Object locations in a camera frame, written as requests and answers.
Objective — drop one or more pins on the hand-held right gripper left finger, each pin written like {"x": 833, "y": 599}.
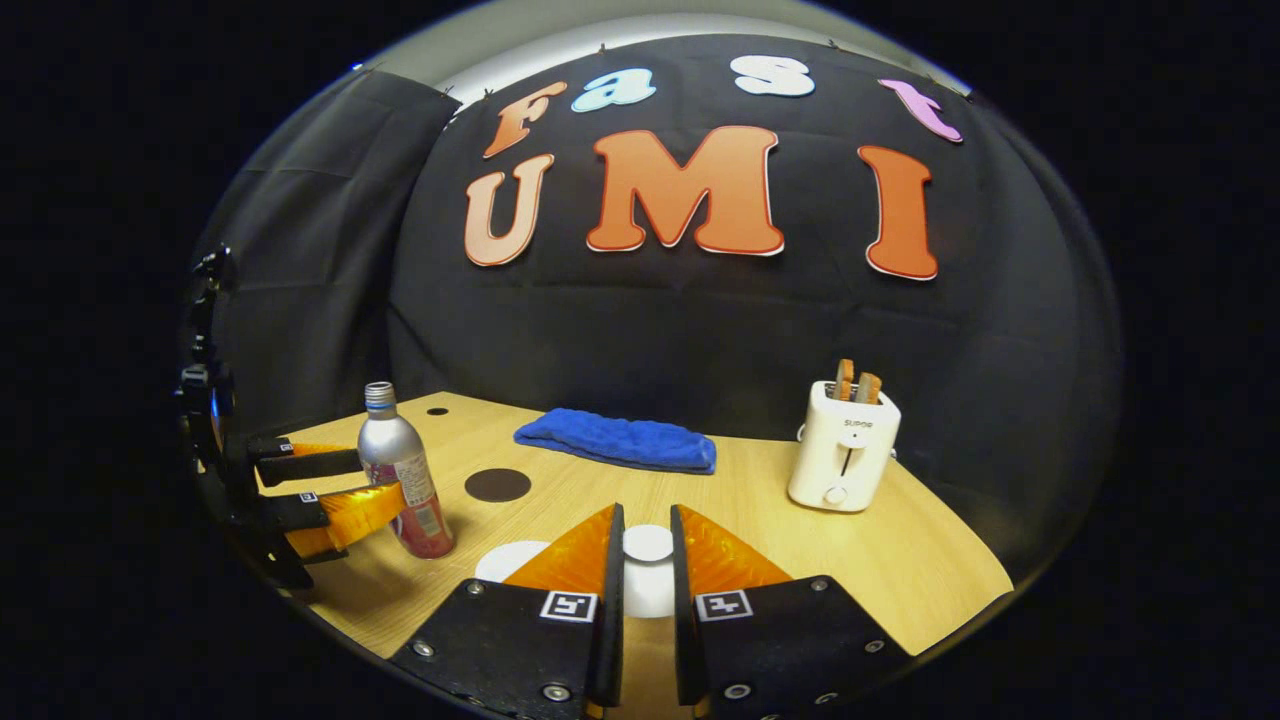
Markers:
{"x": 612, "y": 600}

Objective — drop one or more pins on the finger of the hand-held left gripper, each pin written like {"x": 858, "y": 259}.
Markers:
{"x": 305, "y": 512}
{"x": 310, "y": 467}

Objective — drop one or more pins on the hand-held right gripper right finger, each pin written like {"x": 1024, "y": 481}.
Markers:
{"x": 682, "y": 620}

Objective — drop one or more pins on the silver water bottle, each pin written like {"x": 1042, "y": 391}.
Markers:
{"x": 390, "y": 450}

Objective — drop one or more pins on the dark brown round coaster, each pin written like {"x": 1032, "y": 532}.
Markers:
{"x": 497, "y": 485}

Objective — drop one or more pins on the blue folded towel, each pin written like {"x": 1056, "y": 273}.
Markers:
{"x": 620, "y": 440}

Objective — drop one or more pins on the white toaster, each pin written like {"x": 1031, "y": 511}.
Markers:
{"x": 840, "y": 460}

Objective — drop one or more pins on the toast bread slice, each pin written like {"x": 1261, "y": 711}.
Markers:
{"x": 845, "y": 380}
{"x": 868, "y": 389}

